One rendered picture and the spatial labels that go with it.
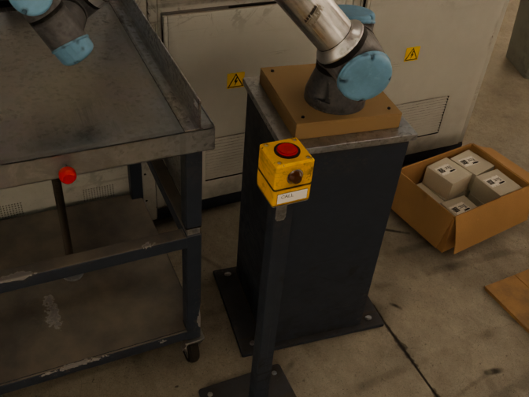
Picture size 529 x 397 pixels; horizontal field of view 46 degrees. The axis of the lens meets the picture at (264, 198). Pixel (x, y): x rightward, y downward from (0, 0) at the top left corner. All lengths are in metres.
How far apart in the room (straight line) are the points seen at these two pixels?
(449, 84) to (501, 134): 0.62
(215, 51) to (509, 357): 1.33
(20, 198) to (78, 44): 0.98
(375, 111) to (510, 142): 1.65
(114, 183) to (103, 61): 0.72
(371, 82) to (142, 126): 0.48
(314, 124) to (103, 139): 0.48
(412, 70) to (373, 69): 1.17
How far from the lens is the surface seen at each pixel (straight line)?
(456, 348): 2.10
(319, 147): 1.45
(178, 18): 1.93
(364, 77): 1.30
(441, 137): 2.78
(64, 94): 1.44
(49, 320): 1.84
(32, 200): 2.18
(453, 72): 2.60
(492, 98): 3.46
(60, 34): 1.27
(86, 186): 2.18
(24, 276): 1.47
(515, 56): 3.84
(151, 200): 2.29
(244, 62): 2.07
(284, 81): 1.60
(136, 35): 1.67
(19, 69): 1.55
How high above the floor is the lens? 1.57
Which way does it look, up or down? 40 degrees down
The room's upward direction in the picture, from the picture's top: 5 degrees clockwise
